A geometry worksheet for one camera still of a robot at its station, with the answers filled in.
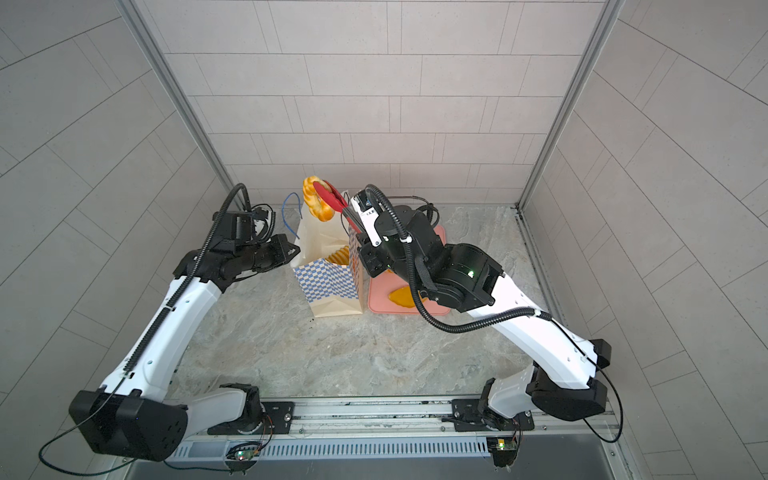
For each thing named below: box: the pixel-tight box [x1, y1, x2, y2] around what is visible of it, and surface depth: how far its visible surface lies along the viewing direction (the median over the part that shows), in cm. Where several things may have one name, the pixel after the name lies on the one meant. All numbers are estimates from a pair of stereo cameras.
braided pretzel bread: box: [302, 176, 335, 222], surface depth 64 cm
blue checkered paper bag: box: [290, 191, 366, 317], surface depth 79 cm
